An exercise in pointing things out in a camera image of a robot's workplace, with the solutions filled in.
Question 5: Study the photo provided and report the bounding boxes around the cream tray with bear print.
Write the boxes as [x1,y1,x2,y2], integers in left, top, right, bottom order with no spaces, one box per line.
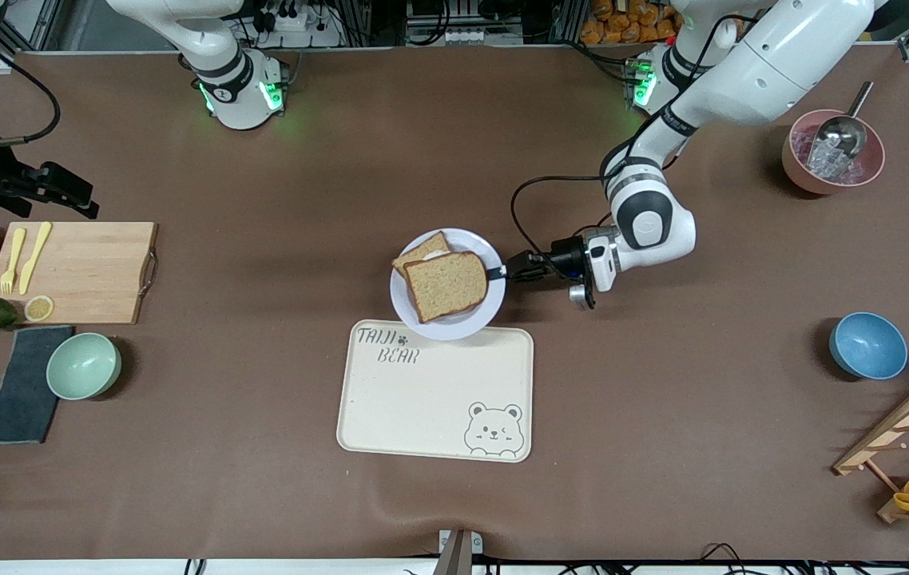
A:
[335,319,535,464]

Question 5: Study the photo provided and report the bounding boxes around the pile of orange snacks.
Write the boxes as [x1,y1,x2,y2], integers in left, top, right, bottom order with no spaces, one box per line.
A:
[580,0,687,46]

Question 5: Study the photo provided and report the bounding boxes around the mint green bowl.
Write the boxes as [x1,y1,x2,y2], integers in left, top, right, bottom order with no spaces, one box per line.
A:
[46,332,123,401]

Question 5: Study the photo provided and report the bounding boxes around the wooden peg rack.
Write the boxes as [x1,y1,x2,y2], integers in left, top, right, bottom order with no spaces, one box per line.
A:
[832,367,909,525]

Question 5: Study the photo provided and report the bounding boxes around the bread slice under egg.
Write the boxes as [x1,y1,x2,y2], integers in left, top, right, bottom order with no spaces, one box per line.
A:
[392,231,453,276]

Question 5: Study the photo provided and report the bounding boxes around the metal scoop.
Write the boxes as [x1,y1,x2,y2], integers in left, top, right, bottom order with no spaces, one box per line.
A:
[810,81,875,161]

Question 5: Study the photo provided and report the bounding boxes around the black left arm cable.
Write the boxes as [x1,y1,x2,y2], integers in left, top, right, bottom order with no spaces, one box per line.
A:
[510,174,647,260]

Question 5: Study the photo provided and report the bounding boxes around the dark grey cloth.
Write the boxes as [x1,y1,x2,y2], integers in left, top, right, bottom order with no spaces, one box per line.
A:
[0,325,74,445]

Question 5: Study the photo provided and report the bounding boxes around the plain brown bread slice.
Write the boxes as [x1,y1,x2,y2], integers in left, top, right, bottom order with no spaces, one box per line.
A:
[403,251,490,324]

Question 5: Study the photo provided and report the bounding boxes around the pale lavender round plate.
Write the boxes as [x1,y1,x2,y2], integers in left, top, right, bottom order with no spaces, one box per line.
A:
[389,228,507,342]

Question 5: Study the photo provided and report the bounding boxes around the aluminium camera post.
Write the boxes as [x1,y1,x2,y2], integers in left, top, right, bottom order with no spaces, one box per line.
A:
[432,529,484,575]

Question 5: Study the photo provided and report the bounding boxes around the yellow plastic knife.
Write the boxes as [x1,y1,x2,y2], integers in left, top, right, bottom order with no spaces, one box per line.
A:
[18,221,53,295]

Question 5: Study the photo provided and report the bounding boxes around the yellow plastic fork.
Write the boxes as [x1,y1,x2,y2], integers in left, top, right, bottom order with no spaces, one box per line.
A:
[0,228,27,295]

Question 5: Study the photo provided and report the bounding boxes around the pink bowl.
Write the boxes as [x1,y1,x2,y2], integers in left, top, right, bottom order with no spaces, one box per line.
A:
[781,109,887,196]

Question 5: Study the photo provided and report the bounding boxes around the wooden cutting board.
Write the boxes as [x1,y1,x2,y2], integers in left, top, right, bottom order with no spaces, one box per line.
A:
[0,221,160,326]

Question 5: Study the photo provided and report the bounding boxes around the white power strip with plugs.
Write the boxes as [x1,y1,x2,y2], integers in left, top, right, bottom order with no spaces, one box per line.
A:
[251,0,343,49]

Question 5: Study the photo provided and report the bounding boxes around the blue bowl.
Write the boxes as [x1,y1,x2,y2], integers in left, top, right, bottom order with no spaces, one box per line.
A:
[828,311,909,381]

